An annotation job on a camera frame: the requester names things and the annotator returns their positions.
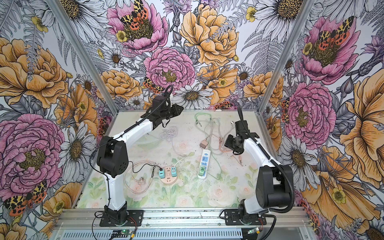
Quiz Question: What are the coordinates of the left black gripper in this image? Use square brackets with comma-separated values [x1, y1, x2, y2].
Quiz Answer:
[161, 103, 185, 119]

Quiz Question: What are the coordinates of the white blue power strip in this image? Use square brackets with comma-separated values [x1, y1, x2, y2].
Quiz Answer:
[198, 149, 211, 180]

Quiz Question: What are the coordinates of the green charger adapter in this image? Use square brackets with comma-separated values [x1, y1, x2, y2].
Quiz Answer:
[198, 166, 206, 178]

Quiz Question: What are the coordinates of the teal charger with white cable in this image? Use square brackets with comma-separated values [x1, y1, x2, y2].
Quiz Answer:
[171, 167, 177, 178]

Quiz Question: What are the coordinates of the teal charger with black cable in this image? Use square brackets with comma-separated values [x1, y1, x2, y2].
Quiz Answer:
[159, 168, 166, 179]

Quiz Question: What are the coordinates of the round pink power socket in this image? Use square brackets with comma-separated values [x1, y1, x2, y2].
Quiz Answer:
[160, 168, 178, 185]

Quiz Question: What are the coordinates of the pink charger adapter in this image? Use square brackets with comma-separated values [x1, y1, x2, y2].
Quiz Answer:
[200, 140, 209, 149]

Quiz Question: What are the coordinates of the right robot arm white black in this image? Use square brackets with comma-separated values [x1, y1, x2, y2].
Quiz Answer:
[225, 107, 295, 225]

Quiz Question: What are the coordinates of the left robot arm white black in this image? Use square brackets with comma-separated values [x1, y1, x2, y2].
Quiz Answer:
[96, 86, 184, 227]

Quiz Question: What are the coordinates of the pink usb cable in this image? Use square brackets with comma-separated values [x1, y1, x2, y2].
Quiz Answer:
[206, 131, 244, 167]

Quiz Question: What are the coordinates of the lilac usb cable bundle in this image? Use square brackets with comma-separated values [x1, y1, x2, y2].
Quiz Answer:
[160, 125, 196, 158]

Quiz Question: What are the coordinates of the green usb cable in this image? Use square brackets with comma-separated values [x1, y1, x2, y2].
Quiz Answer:
[193, 112, 224, 181]

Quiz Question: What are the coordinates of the black usb cable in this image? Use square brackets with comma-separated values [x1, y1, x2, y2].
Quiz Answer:
[131, 161, 161, 178]

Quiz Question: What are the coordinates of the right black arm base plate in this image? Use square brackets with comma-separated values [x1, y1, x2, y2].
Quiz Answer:
[220, 209, 267, 226]

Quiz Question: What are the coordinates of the aluminium front rail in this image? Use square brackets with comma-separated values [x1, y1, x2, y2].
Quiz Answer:
[54, 207, 311, 231]

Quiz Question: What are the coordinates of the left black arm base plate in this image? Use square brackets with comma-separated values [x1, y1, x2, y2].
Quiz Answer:
[99, 210, 144, 227]

